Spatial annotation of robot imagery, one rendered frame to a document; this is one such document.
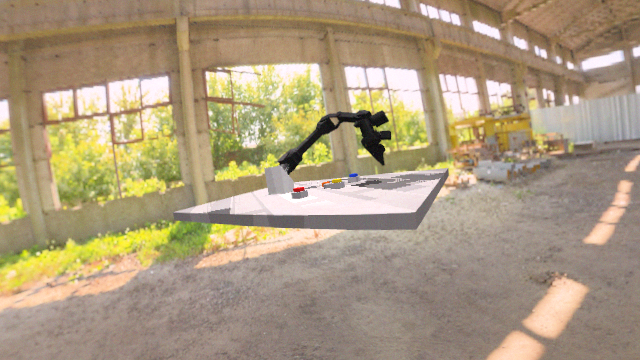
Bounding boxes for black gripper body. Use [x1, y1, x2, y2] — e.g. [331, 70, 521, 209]
[361, 128, 386, 151]

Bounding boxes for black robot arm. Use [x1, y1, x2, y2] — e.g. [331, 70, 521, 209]
[278, 110, 391, 175]

